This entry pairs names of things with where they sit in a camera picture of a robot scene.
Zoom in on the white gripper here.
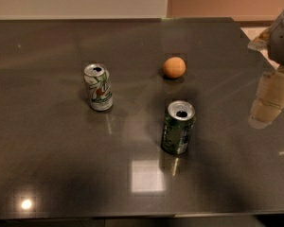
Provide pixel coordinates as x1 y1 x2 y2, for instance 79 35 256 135
248 10 284 129

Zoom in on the green soda can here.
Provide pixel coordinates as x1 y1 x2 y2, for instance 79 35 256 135
161 100 196 154

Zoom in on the white 7up can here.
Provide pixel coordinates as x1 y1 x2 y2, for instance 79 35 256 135
83 63 114 112

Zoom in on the brown egg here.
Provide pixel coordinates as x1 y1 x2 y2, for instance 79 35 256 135
163 57 186 79

